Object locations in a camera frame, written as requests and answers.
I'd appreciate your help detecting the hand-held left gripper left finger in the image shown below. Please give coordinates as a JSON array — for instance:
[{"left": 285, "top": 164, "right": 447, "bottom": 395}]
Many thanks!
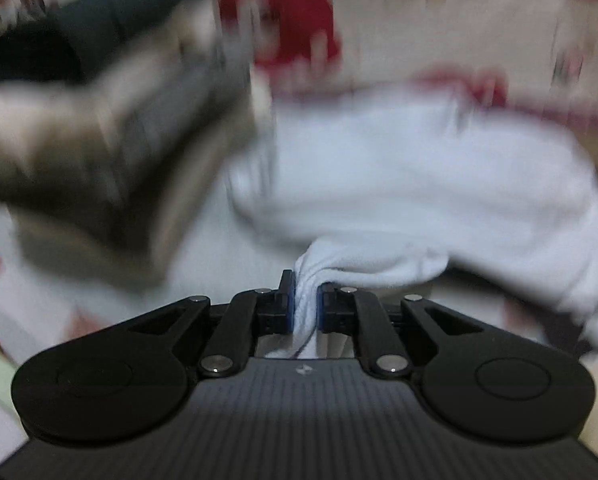
[{"left": 126, "top": 269, "right": 297, "bottom": 378}]

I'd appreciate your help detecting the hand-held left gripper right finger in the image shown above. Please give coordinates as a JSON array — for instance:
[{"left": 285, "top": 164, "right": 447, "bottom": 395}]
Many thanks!
[{"left": 318, "top": 282, "right": 485, "bottom": 378}]

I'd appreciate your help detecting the white garment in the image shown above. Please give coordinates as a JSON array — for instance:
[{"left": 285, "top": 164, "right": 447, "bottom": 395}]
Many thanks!
[{"left": 226, "top": 85, "right": 598, "bottom": 361}]

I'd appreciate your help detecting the checkered bed sheet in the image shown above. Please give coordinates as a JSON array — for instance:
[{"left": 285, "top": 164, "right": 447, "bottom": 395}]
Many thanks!
[{"left": 0, "top": 200, "right": 598, "bottom": 466}]

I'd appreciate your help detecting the cream quilt with red bears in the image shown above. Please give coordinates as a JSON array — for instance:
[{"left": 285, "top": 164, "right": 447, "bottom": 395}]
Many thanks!
[{"left": 0, "top": 0, "right": 598, "bottom": 136}]

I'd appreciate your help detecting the dark folded cloth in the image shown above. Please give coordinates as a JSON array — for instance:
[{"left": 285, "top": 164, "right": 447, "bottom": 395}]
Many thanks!
[{"left": 0, "top": 0, "right": 230, "bottom": 86}]

